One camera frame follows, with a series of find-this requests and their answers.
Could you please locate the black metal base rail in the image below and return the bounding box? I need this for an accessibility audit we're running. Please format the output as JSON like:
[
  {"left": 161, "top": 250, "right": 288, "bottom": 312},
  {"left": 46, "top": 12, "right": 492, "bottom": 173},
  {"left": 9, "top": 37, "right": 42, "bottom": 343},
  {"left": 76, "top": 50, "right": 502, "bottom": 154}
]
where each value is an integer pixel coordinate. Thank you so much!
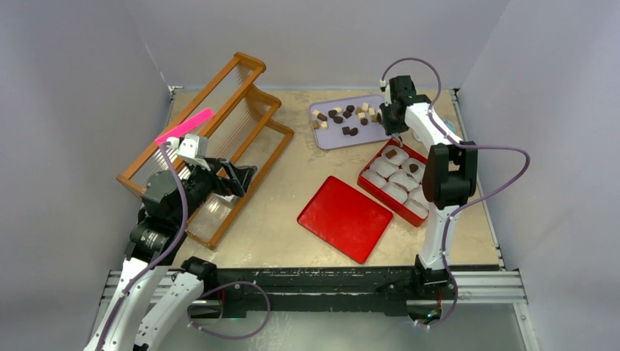
[{"left": 102, "top": 266, "right": 526, "bottom": 321}]

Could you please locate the red chocolate box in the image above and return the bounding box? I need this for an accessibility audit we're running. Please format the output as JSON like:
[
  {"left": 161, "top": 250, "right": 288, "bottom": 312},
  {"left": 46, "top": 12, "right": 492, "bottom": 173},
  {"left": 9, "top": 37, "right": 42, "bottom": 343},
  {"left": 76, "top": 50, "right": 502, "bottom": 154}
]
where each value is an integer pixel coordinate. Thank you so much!
[{"left": 358, "top": 140, "right": 429, "bottom": 227}]

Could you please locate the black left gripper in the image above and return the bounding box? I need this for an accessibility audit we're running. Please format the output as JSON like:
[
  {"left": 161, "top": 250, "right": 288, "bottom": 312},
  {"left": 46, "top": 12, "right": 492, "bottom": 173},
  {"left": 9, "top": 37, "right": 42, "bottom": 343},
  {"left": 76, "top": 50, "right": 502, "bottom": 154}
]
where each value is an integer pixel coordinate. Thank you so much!
[{"left": 174, "top": 156, "right": 255, "bottom": 224}]

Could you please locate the brown square chocolate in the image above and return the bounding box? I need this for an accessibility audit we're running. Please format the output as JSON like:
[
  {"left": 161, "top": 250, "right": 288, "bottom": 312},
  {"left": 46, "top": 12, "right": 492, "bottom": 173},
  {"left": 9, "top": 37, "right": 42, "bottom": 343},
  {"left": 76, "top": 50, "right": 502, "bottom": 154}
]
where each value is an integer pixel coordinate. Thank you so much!
[{"left": 384, "top": 149, "right": 398, "bottom": 159}]

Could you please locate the lavender plastic tray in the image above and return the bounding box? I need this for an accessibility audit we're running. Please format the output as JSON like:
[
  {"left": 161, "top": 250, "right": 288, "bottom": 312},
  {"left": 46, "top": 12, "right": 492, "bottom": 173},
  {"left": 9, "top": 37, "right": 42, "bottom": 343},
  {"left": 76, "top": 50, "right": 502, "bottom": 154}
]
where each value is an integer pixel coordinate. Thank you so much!
[{"left": 308, "top": 94, "right": 390, "bottom": 150}]

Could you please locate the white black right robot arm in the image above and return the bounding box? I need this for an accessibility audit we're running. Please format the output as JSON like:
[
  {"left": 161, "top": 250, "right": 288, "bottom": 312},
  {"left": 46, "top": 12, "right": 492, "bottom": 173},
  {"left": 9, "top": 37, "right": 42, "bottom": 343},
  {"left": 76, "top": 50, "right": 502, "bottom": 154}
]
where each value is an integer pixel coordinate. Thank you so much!
[{"left": 379, "top": 75, "right": 477, "bottom": 298}]

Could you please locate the red box lid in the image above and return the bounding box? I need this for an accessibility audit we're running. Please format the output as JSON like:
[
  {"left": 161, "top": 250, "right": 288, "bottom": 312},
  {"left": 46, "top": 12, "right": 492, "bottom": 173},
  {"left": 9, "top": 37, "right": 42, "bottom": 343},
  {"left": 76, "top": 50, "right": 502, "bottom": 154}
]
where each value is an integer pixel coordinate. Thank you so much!
[{"left": 297, "top": 175, "right": 393, "bottom": 264}]

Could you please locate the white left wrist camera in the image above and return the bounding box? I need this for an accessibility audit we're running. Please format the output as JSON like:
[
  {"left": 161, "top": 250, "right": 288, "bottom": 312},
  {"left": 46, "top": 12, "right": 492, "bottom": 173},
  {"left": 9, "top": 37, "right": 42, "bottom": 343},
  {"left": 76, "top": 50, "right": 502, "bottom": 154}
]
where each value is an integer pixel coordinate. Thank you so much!
[{"left": 166, "top": 134, "right": 210, "bottom": 170}]

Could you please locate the pink flat box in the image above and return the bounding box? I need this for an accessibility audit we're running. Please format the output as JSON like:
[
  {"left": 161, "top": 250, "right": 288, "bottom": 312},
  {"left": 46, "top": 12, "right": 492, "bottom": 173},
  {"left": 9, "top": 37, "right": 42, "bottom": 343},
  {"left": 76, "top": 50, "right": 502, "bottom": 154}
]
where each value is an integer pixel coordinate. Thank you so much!
[{"left": 154, "top": 108, "right": 214, "bottom": 146}]

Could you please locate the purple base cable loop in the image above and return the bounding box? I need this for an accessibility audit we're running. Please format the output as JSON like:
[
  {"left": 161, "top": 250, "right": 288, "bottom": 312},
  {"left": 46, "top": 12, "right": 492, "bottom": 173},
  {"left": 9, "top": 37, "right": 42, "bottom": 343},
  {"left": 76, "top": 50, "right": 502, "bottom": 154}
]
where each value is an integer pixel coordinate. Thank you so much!
[{"left": 186, "top": 281, "right": 273, "bottom": 341}]

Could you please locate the white blue oval package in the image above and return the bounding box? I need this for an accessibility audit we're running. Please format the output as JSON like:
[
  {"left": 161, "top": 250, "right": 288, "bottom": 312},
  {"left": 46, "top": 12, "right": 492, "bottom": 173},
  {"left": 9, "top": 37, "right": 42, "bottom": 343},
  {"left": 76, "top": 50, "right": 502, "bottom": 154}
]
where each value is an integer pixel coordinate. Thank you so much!
[{"left": 412, "top": 119, "right": 458, "bottom": 143}]

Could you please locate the orange wooden shelf rack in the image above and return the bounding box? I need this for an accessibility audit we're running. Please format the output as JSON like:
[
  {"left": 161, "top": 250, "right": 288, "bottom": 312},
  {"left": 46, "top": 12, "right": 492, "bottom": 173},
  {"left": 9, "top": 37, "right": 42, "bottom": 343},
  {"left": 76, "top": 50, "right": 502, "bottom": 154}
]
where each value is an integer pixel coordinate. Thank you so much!
[{"left": 116, "top": 51, "right": 295, "bottom": 251}]

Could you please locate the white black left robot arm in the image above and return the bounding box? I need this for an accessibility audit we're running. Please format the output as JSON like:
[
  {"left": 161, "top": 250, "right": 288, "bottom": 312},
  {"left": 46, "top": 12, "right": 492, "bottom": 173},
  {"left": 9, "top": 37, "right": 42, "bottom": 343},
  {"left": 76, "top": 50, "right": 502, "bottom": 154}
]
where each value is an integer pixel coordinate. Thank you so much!
[{"left": 85, "top": 158, "right": 257, "bottom": 350}]

